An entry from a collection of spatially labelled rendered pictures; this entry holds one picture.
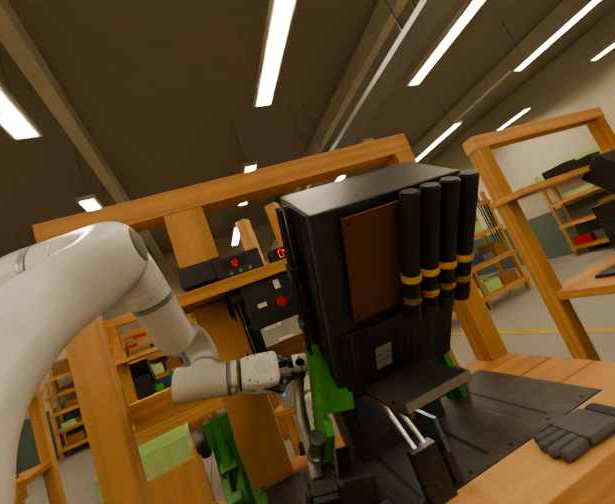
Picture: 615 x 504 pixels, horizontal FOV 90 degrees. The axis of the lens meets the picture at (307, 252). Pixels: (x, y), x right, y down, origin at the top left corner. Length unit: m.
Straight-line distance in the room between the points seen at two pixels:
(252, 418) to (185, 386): 0.37
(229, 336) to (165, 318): 0.43
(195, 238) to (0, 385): 0.88
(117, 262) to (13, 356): 0.16
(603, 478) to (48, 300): 0.94
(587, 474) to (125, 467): 1.13
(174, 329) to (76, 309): 0.31
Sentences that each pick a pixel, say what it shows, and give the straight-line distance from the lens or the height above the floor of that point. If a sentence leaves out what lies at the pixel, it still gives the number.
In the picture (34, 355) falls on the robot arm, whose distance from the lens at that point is 0.42.
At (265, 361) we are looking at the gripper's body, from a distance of 0.88.
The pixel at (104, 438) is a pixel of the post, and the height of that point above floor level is 1.22.
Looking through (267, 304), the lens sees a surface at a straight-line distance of 1.03.
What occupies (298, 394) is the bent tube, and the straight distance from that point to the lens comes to 0.96.
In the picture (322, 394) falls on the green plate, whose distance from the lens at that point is 0.79.
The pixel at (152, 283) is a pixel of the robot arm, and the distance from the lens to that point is 0.71.
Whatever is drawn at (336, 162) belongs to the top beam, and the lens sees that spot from 1.38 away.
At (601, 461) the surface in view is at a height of 0.90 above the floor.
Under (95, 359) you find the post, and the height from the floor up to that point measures 1.45.
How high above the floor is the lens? 1.37
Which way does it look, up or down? 9 degrees up
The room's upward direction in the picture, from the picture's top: 22 degrees counter-clockwise
